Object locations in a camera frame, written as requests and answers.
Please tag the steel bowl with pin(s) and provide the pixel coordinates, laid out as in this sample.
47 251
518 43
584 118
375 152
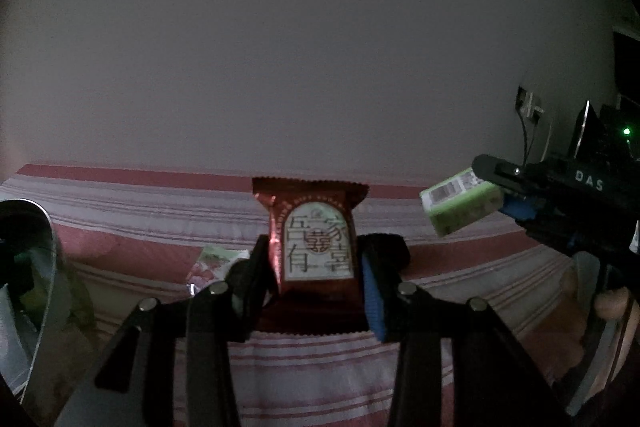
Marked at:
29 262

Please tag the right hand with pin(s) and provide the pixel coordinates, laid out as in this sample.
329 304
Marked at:
590 301

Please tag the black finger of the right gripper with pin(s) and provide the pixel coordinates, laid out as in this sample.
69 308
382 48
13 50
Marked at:
504 174

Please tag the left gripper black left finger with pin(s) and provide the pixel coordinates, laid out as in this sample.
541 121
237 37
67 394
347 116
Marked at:
250 281

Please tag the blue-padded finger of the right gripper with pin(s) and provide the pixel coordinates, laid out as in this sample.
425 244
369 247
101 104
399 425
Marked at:
518 209

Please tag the green tissue pack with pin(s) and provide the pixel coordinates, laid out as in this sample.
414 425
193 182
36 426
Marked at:
459 201

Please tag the wall socket with plug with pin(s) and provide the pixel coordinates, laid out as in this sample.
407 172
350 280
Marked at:
528 105

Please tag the red snack packet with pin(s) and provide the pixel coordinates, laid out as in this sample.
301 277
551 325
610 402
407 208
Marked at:
313 256

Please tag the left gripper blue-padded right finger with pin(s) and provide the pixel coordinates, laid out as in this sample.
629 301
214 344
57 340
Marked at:
385 257

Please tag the red white striped cloth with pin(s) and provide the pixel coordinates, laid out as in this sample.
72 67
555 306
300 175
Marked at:
132 234

